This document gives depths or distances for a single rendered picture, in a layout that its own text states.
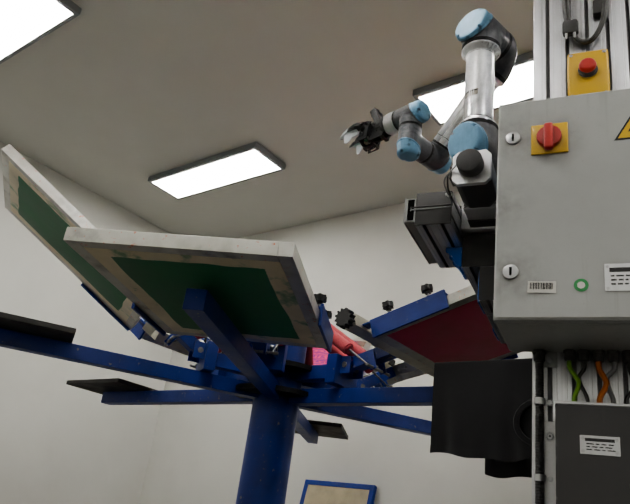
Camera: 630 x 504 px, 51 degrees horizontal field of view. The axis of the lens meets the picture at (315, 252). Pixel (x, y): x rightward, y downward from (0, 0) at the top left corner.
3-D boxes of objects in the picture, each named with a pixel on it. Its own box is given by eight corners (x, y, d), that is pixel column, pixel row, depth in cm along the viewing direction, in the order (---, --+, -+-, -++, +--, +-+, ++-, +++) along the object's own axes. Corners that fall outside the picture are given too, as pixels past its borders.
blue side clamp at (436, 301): (455, 312, 221) (450, 293, 225) (448, 307, 217) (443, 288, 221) (379, 341, 235) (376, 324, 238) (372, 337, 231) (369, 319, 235)
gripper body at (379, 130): (352, 142, 226) (378, 130, 218) (357, 123, 230) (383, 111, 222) (367, 155, 230) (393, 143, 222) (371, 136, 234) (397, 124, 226)
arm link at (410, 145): (432, 162, 211) (434, 133, 215) (409, 147, 204) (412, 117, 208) (412, 170, 216) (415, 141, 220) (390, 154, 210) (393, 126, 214)
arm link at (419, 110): (416, 115, 207) (418, 93, 210) (389, 127, 215) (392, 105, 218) (431, 127, 212) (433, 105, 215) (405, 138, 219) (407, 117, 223)
